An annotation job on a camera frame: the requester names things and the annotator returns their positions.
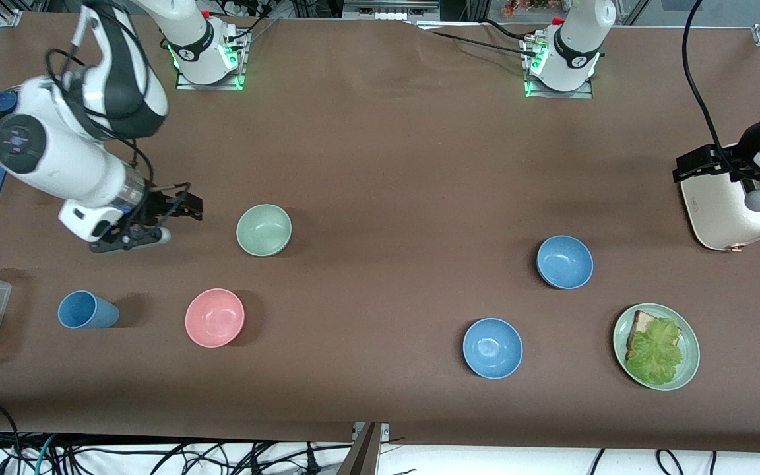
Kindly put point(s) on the brown table cover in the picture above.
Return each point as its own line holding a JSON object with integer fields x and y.
{"x": 380, "y": 165}

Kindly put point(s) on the green lettuce leaf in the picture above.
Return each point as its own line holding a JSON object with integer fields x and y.
{"x": 657, "y": 353}

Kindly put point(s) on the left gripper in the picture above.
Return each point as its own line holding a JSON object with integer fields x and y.
{"x": 735, "y": 164}

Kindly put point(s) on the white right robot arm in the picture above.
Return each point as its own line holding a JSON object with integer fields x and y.
{"x": 57, "y": 158}

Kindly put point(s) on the pink bowl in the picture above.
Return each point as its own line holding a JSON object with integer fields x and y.
{"x": 215, "y": 317}

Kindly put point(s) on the green plate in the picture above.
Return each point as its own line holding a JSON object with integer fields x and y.
{"x": 691, "y": 349}

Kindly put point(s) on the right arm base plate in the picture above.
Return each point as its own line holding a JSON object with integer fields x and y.
{"x": 221, "y": 80}

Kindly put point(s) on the blue cup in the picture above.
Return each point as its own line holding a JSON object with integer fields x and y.
{"x": 86, "y": 310}

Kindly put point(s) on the blue bowl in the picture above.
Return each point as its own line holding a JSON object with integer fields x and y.
{"x": 493, "y": 348}
{"x": 565, "y": 262}

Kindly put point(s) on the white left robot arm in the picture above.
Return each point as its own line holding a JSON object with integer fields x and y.
{"x": 578, "y": 33}

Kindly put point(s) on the white toaster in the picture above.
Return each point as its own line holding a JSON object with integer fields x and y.
{"x": 716, "y": 211}

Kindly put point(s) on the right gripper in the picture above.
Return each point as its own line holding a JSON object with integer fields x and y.
{"x": 154, "y": 206}

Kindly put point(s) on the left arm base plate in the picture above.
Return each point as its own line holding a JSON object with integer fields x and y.
{"x": 581, "y": 92}

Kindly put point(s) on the green bowl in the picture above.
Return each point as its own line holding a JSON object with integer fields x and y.
{"x": 263, "y": 229}

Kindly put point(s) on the bread slice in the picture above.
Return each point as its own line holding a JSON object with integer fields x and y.
{"x": 644, "y": 322}

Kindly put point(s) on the metal table bracket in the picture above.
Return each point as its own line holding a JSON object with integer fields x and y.
{"x": 367, "y": 455}

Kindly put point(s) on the aluminium corner bracket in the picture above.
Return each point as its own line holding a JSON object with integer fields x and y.
{"x": 9, "y": 18}

